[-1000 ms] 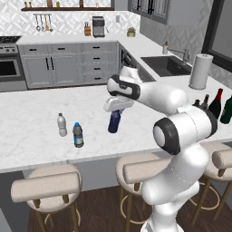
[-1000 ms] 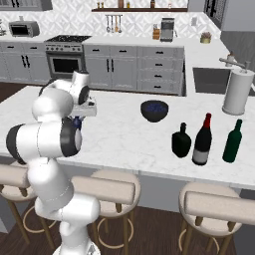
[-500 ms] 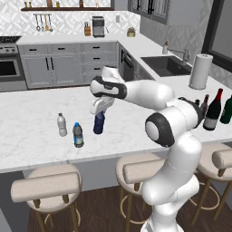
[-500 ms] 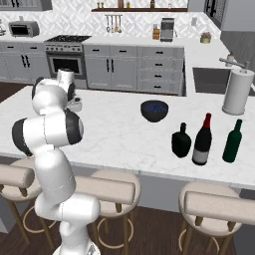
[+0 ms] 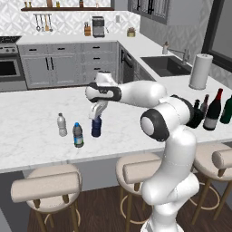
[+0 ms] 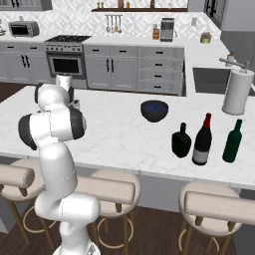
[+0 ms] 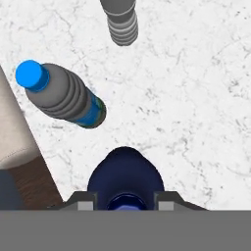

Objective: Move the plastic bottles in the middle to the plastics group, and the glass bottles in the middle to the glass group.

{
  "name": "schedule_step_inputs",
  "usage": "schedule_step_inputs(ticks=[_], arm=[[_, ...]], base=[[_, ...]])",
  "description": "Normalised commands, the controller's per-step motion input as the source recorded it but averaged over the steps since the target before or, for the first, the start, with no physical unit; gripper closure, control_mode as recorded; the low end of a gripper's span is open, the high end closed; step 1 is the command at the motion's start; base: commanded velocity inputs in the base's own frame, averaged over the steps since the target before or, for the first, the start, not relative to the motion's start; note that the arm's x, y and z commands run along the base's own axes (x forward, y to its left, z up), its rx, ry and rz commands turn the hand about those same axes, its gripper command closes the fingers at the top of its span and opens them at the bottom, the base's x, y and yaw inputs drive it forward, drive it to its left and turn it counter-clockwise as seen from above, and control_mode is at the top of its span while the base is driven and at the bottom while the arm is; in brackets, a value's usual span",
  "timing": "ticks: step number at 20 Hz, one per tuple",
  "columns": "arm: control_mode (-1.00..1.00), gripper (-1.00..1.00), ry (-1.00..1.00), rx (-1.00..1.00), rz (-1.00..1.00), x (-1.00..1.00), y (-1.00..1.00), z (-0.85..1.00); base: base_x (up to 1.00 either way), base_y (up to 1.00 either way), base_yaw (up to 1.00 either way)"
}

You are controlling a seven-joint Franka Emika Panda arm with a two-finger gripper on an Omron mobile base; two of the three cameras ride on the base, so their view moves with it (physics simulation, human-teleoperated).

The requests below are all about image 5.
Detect silver tap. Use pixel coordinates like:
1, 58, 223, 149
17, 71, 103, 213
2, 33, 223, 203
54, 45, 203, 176
167, 46, 191, 66

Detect clear plastic bottle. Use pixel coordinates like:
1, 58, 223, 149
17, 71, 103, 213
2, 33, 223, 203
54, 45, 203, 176
56, 112, 69, 138

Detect beige bar stool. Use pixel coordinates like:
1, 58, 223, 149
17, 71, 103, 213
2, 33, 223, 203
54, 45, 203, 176
10, 163, 83, 232
189, 141, 232, 227
115, 151, 165, 227

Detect dark blue plastic bottle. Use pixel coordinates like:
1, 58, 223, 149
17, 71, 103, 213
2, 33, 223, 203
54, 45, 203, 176
91, 116, 103, 139

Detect soap dispenser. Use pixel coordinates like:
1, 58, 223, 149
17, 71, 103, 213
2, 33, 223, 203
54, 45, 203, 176
161, 41, 169, 56

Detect dark red wine bottle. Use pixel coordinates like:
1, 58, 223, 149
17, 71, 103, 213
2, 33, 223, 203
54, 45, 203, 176
202, 87, 225, 131

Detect dark framed window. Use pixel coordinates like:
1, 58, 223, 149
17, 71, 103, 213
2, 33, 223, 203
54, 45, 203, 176
201, 0, 232, 73

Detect grey-brown glass bottle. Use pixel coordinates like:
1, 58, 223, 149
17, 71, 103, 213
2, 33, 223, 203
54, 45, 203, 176
199, 93, 210, 116

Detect black glass bottle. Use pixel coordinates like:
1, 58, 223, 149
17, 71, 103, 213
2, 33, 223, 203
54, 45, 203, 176
186, 99, 205, 130

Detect wooden wall shelf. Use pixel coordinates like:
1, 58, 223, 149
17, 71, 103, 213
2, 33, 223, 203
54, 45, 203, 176
20, 6, 116, 13

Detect grey wall cupboards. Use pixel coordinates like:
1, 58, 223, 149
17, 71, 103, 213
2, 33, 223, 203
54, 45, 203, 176
127, 0, 214, 27

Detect small potted plant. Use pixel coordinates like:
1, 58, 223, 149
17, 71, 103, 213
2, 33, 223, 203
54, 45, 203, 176
126, 26, 137, 38

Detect wooden knife block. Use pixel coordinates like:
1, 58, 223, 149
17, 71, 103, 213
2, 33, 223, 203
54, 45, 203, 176
83, 21, 92, 37

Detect steel oven with hob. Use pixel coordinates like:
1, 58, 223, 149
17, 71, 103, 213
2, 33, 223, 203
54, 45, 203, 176
0, 34, 28, 92

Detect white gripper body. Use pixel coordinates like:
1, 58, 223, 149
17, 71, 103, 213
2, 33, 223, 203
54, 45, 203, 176
88, 100, 109, 121

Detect rail with hanging tools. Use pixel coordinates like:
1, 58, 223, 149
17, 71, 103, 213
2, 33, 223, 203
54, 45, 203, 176
33, 13, 54, 33

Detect green glass bottle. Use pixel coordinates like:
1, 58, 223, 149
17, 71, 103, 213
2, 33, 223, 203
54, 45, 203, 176
218, 94, 232, 125

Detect blue-capped plastic bottle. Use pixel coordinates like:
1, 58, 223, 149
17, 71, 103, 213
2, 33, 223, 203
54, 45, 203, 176
72, 121, 85, 149

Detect silver coffee machine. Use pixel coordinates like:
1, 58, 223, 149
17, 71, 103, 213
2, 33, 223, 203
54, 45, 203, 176
92, 15, 110, 39

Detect dark sink basin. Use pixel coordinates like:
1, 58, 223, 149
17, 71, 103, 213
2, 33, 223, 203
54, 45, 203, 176
140, 54, 193, 78

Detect white paper towel roll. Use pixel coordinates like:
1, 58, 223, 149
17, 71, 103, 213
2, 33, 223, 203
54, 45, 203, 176
188, 53, 214, 91

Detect grey cupboard run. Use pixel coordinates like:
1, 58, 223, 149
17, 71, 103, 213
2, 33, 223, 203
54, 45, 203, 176
16, 41, 120, 91

